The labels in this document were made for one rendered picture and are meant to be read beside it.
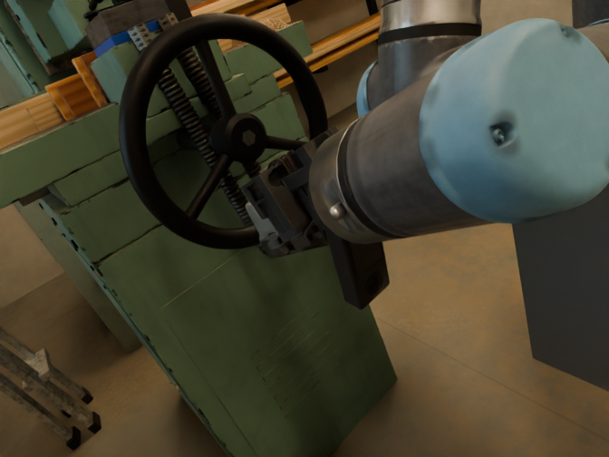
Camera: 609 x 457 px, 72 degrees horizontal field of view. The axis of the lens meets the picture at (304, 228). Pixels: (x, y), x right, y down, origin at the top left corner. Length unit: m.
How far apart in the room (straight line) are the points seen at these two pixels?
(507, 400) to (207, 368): 0.70
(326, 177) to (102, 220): 0.46
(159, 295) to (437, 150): 0.60
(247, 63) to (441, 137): 0.60
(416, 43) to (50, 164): 0.49
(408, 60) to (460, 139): 0.20
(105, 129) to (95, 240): 0.16
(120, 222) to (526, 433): 0.91
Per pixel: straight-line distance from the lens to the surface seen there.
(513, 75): 0.20
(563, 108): 0.22
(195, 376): 0.82
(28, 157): 0.66
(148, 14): 0.63
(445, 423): 1.13
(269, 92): 0.79
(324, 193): 0.29
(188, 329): 0.77
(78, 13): 0.81
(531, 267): 1.01
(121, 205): 0.69
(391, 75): 0.40
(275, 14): 1.01
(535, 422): 1.12
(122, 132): 0.49
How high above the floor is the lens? 0.92
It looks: 26 degrees down
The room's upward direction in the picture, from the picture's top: 23 degrees counter-clockwise
